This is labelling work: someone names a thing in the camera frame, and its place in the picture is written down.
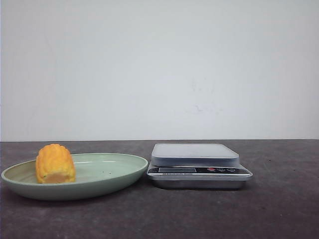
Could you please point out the silver digital kitchen scale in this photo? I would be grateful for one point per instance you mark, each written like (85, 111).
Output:
(196, 166)

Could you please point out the yellow corn cob piece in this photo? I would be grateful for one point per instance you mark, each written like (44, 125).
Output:
(54, 164)

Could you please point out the pale green plate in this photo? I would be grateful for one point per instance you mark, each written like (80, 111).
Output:
(97, 174)

